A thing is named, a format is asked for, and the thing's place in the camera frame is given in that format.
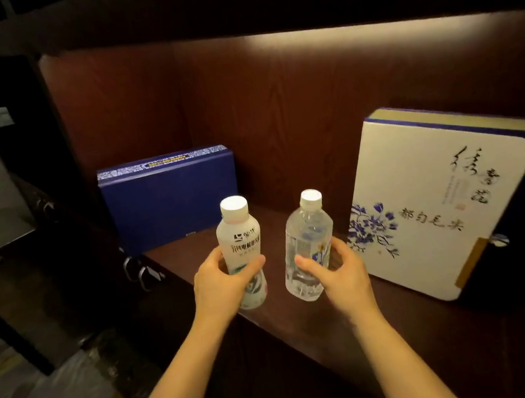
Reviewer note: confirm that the black glossy side cabinet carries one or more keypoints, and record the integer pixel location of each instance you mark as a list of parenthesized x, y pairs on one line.
[(34, 304)]

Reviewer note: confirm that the person's right forearm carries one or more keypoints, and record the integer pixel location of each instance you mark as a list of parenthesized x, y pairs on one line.
[(401, 368)]

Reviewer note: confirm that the person's right hand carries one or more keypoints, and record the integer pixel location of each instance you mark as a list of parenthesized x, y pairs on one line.
[(347, 287)]

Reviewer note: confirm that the person's left hand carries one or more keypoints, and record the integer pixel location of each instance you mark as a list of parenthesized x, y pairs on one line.
[(218, 294)]

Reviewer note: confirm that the white tea gift box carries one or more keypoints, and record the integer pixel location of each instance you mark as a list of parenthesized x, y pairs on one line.
[(420, 210)]

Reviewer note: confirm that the clear bottle white cap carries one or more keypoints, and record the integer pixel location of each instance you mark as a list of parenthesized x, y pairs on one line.
[(306, 234)]

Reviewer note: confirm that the dark wooden cabinet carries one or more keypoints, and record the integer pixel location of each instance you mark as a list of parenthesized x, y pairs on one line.
[(276, 103)]

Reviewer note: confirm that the blue patterned box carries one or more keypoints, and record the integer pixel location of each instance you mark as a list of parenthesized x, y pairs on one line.
[(168, 207)]

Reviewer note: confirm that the white door sticker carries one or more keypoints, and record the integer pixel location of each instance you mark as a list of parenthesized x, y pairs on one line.
[(153, 273)]

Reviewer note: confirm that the white milk drink bottle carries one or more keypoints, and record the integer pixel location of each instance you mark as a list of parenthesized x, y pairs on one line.
[(239, 240)]

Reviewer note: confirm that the person's left forearm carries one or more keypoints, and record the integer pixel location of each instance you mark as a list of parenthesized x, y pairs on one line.
[(175, 396)]

